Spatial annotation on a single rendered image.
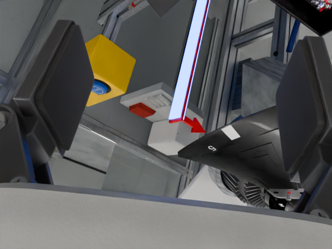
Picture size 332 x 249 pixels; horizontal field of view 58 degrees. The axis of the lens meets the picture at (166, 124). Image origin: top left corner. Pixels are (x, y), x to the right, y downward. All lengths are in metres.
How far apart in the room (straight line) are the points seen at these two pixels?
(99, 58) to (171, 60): 0.92
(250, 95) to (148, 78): 0.73
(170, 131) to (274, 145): 0.69
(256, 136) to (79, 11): 0.95
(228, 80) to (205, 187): 0.44
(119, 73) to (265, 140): 0.32
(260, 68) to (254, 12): 1.22
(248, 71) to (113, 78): 0.30
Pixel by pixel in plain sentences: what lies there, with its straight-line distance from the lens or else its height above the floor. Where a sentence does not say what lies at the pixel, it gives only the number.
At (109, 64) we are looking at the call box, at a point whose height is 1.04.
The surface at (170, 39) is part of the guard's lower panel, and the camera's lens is 1.56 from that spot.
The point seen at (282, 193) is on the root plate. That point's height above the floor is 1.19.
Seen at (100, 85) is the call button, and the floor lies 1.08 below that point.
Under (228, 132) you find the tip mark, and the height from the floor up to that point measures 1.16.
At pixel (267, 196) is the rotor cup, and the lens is 0.75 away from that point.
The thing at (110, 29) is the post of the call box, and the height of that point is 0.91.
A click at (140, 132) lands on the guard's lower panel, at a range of 1.28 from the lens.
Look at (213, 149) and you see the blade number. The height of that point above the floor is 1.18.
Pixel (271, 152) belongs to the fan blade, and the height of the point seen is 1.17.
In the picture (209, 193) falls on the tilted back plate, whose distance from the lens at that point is 0.90.
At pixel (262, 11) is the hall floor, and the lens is 1.90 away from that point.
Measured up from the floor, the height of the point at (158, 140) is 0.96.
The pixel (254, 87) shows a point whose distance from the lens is 0.71.
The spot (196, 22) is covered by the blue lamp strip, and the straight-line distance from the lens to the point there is 0.50.
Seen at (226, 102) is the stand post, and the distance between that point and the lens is 1.09.
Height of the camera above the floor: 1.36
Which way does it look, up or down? 23 degrees down
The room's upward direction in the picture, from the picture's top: 166 degrees counter-clockwise
